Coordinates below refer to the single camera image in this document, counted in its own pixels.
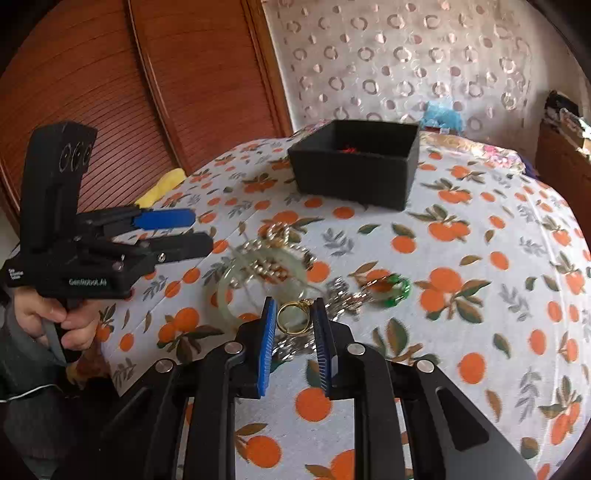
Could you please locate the floral quilt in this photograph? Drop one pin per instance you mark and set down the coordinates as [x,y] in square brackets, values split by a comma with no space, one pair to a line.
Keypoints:
[490,154]

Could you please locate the blue plastic bag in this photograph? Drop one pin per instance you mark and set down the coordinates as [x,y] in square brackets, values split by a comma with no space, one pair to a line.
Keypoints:
[437,116]

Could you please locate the orange print bed sheet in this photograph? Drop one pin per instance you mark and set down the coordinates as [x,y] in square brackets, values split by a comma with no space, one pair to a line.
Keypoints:
[485,274]

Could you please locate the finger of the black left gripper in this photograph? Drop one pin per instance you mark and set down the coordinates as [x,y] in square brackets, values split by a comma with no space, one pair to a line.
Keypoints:
[152,219]
[166,249]

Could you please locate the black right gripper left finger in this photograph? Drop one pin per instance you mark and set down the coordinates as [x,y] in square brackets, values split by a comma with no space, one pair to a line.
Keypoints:
[177,421]

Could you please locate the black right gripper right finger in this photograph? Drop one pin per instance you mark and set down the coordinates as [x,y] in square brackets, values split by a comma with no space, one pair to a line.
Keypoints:
[409,413]

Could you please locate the pile of clothes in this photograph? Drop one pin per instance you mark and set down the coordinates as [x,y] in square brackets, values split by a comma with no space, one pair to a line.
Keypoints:
[562,114]

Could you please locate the person's left hand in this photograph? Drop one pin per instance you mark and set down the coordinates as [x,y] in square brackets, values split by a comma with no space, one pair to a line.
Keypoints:
[80,323]

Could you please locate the wooden window cabinet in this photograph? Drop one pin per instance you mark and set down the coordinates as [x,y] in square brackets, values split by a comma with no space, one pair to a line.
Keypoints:
[563,167]

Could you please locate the circle pattern curtain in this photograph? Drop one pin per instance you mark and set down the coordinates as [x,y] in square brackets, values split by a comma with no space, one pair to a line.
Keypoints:
[393,60]

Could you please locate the black square jewelry box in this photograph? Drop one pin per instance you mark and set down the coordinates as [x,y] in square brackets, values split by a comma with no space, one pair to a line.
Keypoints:
[368,162]

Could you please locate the wooden wardrobe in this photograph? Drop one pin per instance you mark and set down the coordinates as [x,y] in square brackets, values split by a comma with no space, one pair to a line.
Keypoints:
[166,84]

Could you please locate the silver chain jewelry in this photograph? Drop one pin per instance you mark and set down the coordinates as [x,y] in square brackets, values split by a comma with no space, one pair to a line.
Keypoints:
[296,328]

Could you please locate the pale green jade bangle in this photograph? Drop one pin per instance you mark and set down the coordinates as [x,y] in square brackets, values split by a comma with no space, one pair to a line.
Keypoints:
[253,275]

